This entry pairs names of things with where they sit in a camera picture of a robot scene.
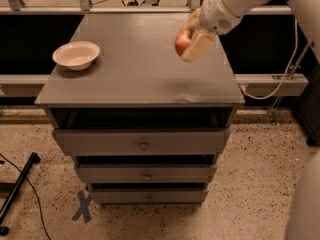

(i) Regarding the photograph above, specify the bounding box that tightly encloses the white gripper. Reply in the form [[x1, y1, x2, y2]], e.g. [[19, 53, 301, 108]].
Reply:
[[181, 0, 241, 62]]

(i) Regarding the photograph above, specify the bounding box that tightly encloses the red apple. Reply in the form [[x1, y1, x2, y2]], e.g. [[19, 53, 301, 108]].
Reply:
[[174, 29, 192, 56]]

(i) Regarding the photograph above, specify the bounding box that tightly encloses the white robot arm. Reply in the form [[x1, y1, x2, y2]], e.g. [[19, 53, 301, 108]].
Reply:
[[175, 0, 320, 240]]

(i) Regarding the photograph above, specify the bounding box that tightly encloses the white paper bowl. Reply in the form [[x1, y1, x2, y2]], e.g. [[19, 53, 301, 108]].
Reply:
[[52, 41, 100, 71]]

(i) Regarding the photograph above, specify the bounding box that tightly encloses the grey drawer cabinet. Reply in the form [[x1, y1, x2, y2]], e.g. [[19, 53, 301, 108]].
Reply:
[[36, 13, 244, 193]]

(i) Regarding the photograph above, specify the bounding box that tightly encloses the top grey drawer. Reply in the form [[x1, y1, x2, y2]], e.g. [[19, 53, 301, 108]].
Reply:
[[53, 129, 230, 156]]

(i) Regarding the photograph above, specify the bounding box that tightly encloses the grey drawer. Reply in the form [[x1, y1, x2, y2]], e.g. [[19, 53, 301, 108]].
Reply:
[[74, 164, 216, 183], [90, 188, 208, 204], [53, 129, 230, 156]]

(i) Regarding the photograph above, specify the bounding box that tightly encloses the middle grey drawer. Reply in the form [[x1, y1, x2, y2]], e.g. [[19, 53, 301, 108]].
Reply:
[[74, 164, 216, 183]]

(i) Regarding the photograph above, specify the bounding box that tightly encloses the bottom grey drawer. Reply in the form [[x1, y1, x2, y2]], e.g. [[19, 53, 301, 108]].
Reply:
[[90, 188, 208, 204]]

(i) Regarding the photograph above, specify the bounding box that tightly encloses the grey metal railing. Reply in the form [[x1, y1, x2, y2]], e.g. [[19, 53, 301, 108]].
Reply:
[[0, 0, 309, 97]]

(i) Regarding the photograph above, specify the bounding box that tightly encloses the black stand leg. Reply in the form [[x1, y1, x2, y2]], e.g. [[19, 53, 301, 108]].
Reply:
[[0, 152, 40, 237]]

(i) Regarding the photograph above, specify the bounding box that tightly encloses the white cable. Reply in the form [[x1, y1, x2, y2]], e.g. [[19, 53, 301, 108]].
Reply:
[[239, 17, 299, 101]]

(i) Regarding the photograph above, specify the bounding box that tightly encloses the black floor cable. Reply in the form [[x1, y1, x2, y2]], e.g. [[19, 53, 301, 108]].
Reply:
[[0, 152, 54, 240]]

